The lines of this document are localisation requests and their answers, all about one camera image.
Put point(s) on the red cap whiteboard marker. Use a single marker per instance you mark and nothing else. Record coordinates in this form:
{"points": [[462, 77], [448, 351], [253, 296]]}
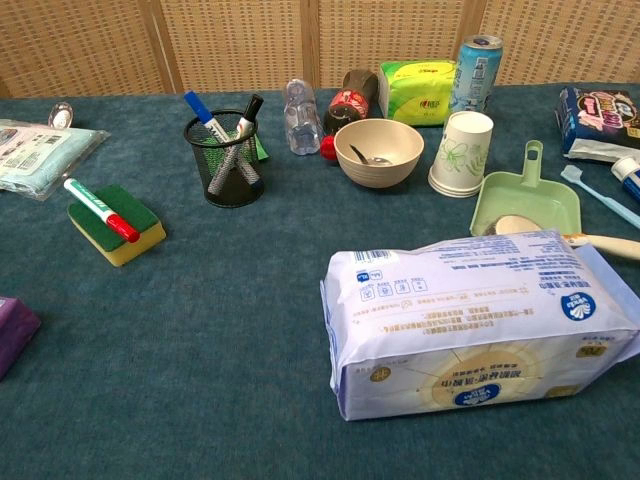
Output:
{"points": [[95, 202]]}

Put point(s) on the black mesh pen holder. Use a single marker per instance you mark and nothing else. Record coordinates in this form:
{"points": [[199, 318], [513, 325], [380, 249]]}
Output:
{"points": [[220, 195]]}

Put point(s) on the black cap marker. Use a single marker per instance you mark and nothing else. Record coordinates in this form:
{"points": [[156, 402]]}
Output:
{"points": [[250, 112]]}

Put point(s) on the blue cap marker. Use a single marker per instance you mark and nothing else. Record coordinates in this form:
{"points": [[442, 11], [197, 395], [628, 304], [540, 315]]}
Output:
{"points": [[200, 110]]}

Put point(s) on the beige bowl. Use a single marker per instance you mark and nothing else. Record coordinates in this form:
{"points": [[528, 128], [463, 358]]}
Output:
{"points": [[380, 172]]}

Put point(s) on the metal spoon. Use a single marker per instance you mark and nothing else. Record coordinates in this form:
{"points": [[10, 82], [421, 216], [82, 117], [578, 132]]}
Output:
{"points": [[375, 160]]}

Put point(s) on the small green sachet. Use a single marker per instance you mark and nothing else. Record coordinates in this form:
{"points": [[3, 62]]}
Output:
{"points": [[262, 149]]}

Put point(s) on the clear plastic water bottle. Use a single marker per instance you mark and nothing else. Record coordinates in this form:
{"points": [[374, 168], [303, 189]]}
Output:
{"points": [[301, 120]]}

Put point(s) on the teal table cloth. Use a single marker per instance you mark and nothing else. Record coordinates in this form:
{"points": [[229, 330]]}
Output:
{"points": [[225, 325]]}

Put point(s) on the cola bottle with red cap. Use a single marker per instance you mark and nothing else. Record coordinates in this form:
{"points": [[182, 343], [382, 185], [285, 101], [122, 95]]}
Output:
{"points": [[350, 102]]}

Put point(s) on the white paper cup stack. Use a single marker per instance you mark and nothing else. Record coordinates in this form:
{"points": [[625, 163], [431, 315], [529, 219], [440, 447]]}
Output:
{"points": [[460, 160]]}

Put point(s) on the green tissue pack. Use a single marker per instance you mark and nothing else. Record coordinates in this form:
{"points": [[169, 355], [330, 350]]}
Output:
{"points": [[415, 95]]}

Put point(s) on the large white wipes pack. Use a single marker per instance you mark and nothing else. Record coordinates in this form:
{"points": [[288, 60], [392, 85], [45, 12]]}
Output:
{"points": [[480, 310]]}

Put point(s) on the green and yellow sponge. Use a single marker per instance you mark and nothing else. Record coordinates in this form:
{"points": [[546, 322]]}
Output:
{"points": [[137, 220]]}

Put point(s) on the light green dustpan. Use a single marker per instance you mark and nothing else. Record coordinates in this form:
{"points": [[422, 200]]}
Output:
{"points": [[540, 195]]}

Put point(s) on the light blue drink can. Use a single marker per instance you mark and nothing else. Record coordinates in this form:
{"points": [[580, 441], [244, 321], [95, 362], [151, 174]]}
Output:
{"points": [[475, 75]]}

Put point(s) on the light blue toothbrush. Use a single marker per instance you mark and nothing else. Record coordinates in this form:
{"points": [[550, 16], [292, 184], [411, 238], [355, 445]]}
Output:
{"points": [[600, 192]]}

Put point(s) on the clear adhesive hook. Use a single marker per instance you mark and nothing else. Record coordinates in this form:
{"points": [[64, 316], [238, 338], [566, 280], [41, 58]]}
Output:
{"points": [[61, 116]]}

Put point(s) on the packaged light blue towel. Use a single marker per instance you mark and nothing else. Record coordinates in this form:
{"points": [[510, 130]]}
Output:
{"points": [[35, 160]]}

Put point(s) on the dark blue snack package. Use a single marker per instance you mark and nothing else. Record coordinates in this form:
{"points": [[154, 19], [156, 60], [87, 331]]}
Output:
{"points": [[600, 117]]}

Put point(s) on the white and blue toothpaste tube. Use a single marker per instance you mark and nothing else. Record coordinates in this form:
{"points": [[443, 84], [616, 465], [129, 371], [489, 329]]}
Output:
{"points": [[629, 172]]}

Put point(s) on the woven bamboo folding screen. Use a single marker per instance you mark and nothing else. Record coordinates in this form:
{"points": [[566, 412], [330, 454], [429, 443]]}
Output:
{"points": [[75, 40]]}

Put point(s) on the purple box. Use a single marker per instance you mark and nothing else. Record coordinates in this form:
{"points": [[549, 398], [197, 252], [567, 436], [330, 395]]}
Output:
{"points": [[12, 335]]}

